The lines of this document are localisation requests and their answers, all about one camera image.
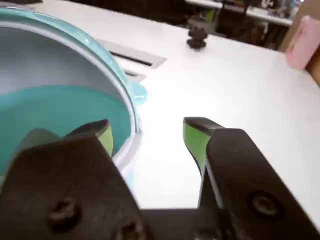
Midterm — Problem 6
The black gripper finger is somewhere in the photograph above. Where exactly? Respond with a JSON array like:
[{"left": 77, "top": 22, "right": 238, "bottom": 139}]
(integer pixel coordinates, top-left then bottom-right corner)
[
  {"left": 183, "top": 116, "right": 320, "bottom": 240},
  {"left": 0, "top": 119, "right": 151, "bottom": 240}
]

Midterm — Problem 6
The teal whale-shaped bin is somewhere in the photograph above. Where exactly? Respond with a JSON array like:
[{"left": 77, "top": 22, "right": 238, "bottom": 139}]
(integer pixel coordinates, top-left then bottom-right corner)
[{"left": 0, "top": 7, "right": 149, "bottom": 191}]

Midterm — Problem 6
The pink box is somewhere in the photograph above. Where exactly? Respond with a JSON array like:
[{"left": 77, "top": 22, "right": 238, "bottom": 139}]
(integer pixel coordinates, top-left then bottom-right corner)
[{"left": 284, "top": 15, "right": 320, "bottom": 71}]

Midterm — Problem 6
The white background table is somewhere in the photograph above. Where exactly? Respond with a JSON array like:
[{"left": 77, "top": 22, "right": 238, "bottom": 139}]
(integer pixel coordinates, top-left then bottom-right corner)
[{"left": 184, "top": 0, "right": 293, "bottom": 27}]

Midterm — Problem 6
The black tripod mount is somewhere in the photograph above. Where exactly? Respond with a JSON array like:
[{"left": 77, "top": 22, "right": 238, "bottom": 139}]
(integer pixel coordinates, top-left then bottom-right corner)
[{"left": 186, "top": 14, "right": 209, "bottom": 50}]

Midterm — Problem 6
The silver cable grommet panel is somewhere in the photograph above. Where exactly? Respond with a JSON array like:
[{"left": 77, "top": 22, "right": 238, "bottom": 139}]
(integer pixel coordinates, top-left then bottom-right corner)
[{"left": 97, "top": 38, "right": 167, "bottom": 69}]

